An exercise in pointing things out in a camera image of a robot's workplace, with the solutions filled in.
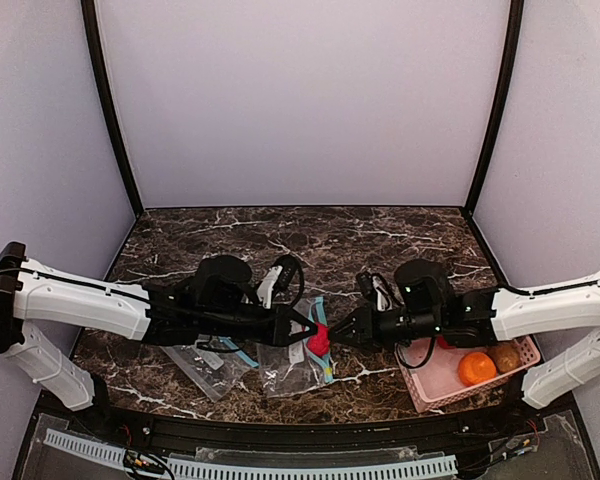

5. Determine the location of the right black frame post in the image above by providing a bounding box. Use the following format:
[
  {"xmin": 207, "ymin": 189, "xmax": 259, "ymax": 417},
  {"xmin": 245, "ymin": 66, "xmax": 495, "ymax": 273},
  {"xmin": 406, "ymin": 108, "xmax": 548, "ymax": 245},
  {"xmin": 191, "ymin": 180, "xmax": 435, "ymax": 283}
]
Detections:
[{"xmin": 464, "ymin": 0, "xmax": 525, "ymax": 217}]

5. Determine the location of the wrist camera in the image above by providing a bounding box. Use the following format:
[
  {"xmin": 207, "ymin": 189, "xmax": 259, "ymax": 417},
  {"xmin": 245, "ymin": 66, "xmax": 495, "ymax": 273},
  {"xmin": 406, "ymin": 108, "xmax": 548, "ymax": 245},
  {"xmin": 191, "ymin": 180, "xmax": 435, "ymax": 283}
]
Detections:
[
  {"xmin": 256, "ymin": 254, "xmax": 305, "ymax": 309},
  {"xmin": 356, "ymin": 272, "xmax": 397, "ymax": 311}
]

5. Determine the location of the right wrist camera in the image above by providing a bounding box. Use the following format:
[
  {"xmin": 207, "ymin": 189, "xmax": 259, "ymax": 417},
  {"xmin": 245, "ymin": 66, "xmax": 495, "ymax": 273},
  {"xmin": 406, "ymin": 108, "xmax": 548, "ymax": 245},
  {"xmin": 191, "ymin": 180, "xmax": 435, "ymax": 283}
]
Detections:
[{"xmin": 356, "ymin": 272, "xmax": 397, "ymax": 311}]

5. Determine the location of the orange tangerine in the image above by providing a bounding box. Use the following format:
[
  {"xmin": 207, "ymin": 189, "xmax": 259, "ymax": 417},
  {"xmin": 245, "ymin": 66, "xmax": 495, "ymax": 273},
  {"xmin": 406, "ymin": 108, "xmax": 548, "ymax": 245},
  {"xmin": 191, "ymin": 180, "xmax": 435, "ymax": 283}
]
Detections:
[{"xmin": 457, "ymin": 352, "xmax": 498, "ymax": 387}]

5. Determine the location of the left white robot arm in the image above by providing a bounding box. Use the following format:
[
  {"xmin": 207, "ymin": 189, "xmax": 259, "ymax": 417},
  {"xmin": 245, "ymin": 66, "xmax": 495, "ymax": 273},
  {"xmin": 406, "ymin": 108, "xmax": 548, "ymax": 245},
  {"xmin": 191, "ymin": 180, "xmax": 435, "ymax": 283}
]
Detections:
[{"xmin": 0, "ymin": 242, "xmax": 319, "ymax": 416}]

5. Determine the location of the brown kiwi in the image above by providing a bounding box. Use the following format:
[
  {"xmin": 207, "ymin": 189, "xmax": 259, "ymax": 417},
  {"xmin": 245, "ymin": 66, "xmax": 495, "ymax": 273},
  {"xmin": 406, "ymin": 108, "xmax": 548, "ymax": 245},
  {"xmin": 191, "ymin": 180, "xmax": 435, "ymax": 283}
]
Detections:
[{"xmin": 486, "ymin": 342, "xmax": 522, "ymax": 375}]

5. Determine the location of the pink plastic basket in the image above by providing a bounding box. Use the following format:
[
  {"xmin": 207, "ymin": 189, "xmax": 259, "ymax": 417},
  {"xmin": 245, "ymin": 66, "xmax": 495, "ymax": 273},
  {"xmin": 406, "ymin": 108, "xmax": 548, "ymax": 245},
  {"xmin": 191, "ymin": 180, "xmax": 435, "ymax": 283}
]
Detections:
[{"xmin": 393, "ymin": 334, "xmax": 542, "ymax": 414}]

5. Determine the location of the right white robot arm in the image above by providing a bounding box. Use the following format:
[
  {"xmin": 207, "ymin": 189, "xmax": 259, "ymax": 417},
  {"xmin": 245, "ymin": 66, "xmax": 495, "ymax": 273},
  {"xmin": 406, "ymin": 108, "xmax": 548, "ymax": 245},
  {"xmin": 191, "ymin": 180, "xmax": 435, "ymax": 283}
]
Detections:
[{"xmin": 328, "ymin": 259, "xmax": 600, "ymax": 409}]

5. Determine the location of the red tomato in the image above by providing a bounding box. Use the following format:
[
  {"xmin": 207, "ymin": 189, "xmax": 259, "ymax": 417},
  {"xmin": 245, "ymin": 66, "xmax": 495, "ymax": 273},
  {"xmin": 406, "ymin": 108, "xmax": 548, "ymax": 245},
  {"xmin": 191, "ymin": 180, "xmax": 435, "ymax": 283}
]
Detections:
[{"xmin": 436, "ymin": 336, "xmax": 457, "ymax": 350}]

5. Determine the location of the white slotted cable duct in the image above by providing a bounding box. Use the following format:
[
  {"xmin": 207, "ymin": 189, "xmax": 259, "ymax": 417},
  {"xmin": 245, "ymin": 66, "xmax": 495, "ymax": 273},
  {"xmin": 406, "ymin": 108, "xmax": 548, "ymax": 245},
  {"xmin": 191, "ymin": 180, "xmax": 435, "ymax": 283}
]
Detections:
[{"xmin": 43, "ymin": 428, "xmax": 459, "ymax": 479}]

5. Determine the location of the left black frame post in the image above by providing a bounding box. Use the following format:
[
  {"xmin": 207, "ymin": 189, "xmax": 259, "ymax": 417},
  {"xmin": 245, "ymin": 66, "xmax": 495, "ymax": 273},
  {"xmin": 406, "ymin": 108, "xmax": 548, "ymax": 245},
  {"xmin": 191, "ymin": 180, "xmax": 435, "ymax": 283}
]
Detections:
[{"xmin": 80, "ymin": 0, "xmax": 145, "ymax": 218}]

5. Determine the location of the black frame post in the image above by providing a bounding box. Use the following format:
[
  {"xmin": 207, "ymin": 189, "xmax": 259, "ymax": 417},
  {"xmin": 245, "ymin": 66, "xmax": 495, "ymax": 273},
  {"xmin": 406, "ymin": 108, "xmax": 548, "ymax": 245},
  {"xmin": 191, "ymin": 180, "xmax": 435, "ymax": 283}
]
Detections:
[
  {"xmin": 464, "ymin": 0, "xmax": 525, "ymax": 217},
  {"xmin": 80, "ymin": 0, "xmax": 145, "ymax": 218}
]

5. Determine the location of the clear zip bag blue zipper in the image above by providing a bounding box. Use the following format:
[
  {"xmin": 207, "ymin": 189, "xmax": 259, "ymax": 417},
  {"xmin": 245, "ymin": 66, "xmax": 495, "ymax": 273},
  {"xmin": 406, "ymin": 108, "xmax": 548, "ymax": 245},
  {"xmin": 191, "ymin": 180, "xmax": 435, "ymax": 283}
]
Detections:
[{"xmin": 255, "ymin": 295, "xmax": 337, "ymax": 400}]

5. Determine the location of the black front table rail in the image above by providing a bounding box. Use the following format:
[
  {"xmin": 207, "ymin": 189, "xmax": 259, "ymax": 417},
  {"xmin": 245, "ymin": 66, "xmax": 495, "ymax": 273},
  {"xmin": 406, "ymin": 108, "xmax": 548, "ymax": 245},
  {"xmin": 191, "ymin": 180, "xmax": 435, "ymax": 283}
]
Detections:
[{"xmin": 112, "ymin": 407, "xmax": 545, "ymax": 452}]

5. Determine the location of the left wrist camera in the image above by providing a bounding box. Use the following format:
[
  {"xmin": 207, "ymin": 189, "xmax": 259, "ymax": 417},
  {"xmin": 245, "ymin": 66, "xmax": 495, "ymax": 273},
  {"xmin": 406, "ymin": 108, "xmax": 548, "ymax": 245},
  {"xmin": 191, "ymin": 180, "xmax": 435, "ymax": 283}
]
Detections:
[{"xmin": 256, "ymin": 254, "xmax": 305, "ymax": 309}]

